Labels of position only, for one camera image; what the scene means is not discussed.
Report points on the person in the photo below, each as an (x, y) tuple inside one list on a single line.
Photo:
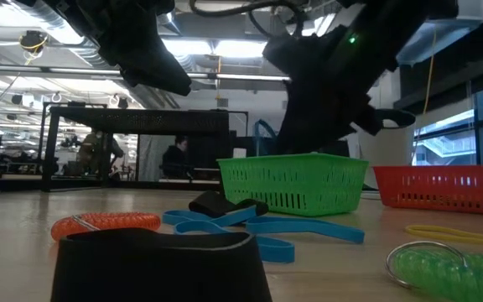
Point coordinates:
[(174, 159), (95, 153)]

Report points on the green plastic basket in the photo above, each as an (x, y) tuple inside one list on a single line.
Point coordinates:
[(296, 184)]

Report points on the red plastic basket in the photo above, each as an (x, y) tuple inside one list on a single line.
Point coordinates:
[(434, 189)]

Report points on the yellow rubber band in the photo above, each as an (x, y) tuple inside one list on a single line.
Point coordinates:
[(411, 230)]

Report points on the black mesh metal shelf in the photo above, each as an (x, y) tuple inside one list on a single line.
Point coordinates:
[(141, 121)]

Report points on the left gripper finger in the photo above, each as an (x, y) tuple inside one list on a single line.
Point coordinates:
[(134, 75), (166, 75)]

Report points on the black elastic wristband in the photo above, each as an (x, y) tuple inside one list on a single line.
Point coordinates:
[(212, 204), (162, 272)]

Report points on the long ceiling light bar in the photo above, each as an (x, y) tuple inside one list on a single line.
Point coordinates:
[(245, 77)]

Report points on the white cylinder bin black rim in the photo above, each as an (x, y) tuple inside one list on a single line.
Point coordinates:
[(392, 147)]

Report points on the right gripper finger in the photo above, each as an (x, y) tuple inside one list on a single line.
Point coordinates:
[(325, 134), (294, 130)]

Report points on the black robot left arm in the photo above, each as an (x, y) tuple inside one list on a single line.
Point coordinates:
[(69, 8)]

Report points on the black ceiling-mounted camera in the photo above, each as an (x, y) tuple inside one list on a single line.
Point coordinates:
[(34, 42)]

